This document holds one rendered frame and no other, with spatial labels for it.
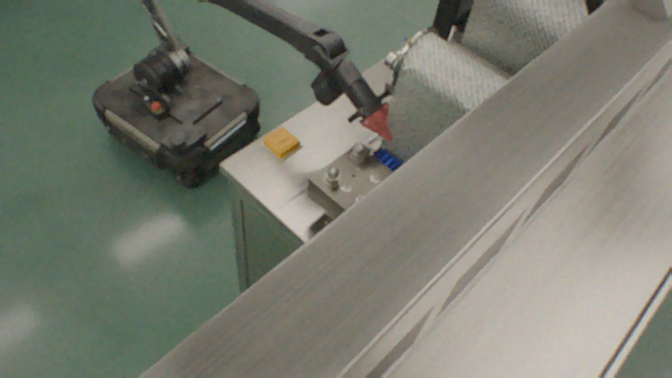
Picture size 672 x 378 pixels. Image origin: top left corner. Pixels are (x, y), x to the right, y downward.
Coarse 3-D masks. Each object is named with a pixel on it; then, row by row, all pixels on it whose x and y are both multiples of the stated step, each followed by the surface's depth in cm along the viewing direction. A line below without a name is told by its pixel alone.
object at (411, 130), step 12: (396, 96) 114; (396, 108) 116; (408, 108) 113; (396, 120) 118; (408, 120) 116; (420, 120) 113; (432, 120) 110; (384, 132) 124; (396, 132) 121; (408, 132) 118; (420, 132) 115; (432, 132) 112; (384, 144) 126; (396, 144) 123; (408, 144) 120; (420, 144) 117; (396, 156) 125; (408, 156) 122
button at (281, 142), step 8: (280, 128) 142; (272, 136) 140; (280, 136) 140; (288, 136) 141; (264, 144) 141; (272, 144) 138; (280, 144) 139; (288, 144) 139; (296, 144) 140; (280, 152) 137; (288, 152) 139
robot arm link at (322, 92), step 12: (312, 48) 118; (348, 48) 123; (312, 60) 120; (324, 60) 119; (336, 60) 120; (324, 72) 124; (312, 84) 127; (324, 84) 124; (324, 96) 126; (336, 96) 125
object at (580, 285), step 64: (640, 128) 79; (576, 192) 70; (640, 192) 71; (512, 256) 63; (576, 256) 64; (640, 256) 65; (448, 320) 57; (512, 320) 58; (576, 320) 59; (640, 320) 60
